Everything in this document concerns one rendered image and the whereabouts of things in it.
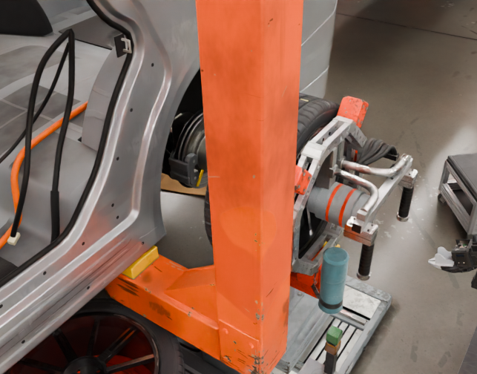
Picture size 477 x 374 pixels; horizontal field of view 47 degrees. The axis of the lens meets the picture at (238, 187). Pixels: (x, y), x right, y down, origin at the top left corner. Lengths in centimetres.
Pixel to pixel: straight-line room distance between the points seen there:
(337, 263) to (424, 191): 171
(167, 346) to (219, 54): 111
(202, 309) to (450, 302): 146
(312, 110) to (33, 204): 97
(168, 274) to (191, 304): 18
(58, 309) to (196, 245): 143
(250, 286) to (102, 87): 86
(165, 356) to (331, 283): 61
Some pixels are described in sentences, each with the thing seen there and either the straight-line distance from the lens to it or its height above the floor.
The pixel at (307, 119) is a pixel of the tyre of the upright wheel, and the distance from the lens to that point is 175.
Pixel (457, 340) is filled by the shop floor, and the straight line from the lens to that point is 273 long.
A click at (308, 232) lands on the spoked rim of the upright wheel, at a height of 62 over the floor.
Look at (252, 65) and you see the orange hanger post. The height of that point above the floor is 158.
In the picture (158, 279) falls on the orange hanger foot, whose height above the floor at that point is 68.
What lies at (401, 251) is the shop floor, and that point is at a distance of 306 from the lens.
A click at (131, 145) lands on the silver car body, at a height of 115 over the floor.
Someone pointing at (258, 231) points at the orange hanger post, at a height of 116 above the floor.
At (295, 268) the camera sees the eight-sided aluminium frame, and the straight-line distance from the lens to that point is 183.
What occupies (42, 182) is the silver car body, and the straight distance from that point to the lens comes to 189.
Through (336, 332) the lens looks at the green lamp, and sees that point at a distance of 178.
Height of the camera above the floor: 204
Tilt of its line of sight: 37 degrees down
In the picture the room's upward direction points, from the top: 2 degrees counter-clockwise
